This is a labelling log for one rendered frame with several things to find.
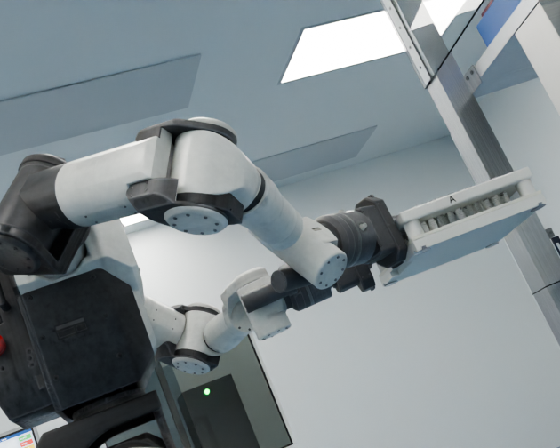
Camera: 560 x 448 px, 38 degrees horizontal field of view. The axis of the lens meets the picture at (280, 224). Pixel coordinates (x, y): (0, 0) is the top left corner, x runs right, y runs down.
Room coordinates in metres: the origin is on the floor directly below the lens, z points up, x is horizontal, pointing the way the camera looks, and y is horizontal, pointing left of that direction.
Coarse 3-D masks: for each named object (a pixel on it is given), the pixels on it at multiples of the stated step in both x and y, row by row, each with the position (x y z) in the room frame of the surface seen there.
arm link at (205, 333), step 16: (192, 320) 1.60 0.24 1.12; (208, 320) 1.61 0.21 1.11; (192, 336) 1.59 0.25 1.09; (208, 336) 1.56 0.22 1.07; (224, 336) 1.53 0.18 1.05; (240, 336) 1.51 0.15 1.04; (176, 352) 1.59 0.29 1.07; (192, 352) 1.58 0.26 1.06; (208, 352) 1.59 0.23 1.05; (224, 352) 1.61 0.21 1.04
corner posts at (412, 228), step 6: (522, 180) 1.33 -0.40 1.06; (528, 180) 1.33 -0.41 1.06; (516, 186) 1.34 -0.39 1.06; (522, 186) 1.33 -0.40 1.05; (528, 186) 1.33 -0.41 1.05; (522, 192) 1.34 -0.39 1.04; (528, 192) 1.33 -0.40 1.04; (408, 222) 1.29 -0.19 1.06; (414, 222) 1.29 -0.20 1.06; (408, 228) 1.29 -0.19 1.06; (414, 228) 1.29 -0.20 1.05; (420, 228) 1.29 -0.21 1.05; (408, 234) 1.29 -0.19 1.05; (414, 234) 1.29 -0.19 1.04; (420, 234) 1.29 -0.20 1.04
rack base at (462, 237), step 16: (496, 208) 1.31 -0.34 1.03; (512, 208) 1.32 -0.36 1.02; (528, 208) 1.33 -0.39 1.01; (448, 224) 1.30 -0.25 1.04; (464, 224) 1.30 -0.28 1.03; (480, 224) 1.31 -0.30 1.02; (496, 224) 1.34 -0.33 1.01; (512, 224) 1.41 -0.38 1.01; (416, 240) 1.28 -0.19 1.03; (432, 240) 1.29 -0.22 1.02; (448, 240) 1.30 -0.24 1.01; (464, 240) 1.37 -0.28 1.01; (480, 240) 1.44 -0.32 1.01; (496, 240) 1.52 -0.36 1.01; (416, 256) 1.33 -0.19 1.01; (432, 256) 1.40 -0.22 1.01; (448, 256) 1.47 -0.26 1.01; (384, 272) 1.48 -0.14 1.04; (400, 272) 1.44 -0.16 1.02; (416, 272) 1.51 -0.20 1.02
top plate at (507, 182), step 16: (512, 176) 1.33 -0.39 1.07; (528, 176) 1.33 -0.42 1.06; (464, 192) 1.31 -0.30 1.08; (480, 192) 1.31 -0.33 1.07; (496, 192) 1.34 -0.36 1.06; (512, 192) 1.40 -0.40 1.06; (416, 208) 1.29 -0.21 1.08; (432, 208) 1.29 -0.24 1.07; (448, 208) 1.31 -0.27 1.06; (400, 224) 1.30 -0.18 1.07
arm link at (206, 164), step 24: (192, 144) 0.91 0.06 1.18; (216, 144) 0.92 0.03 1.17; (192, 168) 0.90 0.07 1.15; (216, 168) 0.91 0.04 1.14; (240, 168) 0.93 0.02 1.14; (192, 192) 0.90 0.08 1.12; (216, 192) 0.91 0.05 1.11; (240, 192) 0.93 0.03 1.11; (264, 192) 0.97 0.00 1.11; (240, 216) 0.94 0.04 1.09; (264, 216) 0.99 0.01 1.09; (288, 216) 1.04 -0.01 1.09; (264, 240) 1.06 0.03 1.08
